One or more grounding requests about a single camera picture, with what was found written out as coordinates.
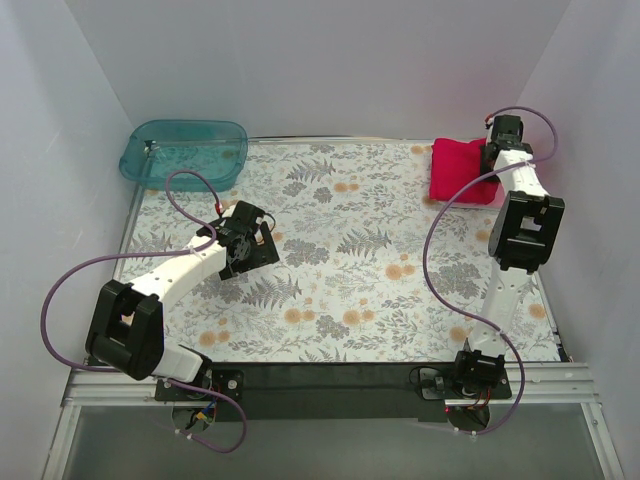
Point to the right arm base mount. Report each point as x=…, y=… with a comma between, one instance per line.
x=433, y=383

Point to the aluminium frame rail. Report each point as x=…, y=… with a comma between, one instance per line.
x=546, y=383

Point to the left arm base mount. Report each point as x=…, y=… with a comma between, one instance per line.
x=226, y=382

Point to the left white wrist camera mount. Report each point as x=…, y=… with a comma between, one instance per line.
x=225, y=209

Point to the teal transparent plastic bin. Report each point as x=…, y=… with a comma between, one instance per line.
x=215, y=149

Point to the red t shirt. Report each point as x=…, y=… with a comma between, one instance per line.
x=453, y=165

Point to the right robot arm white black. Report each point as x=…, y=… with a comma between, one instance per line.
x=521, y=241

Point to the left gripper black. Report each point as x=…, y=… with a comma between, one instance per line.
x=267, y=248

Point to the folded pink t shirt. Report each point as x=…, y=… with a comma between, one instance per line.
x=495, y=204

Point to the floral patterned table mat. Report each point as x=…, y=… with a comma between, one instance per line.
x=370, y=270

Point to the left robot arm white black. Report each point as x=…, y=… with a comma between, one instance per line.
x=127, y=328

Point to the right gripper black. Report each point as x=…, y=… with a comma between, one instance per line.
x=488, y=163

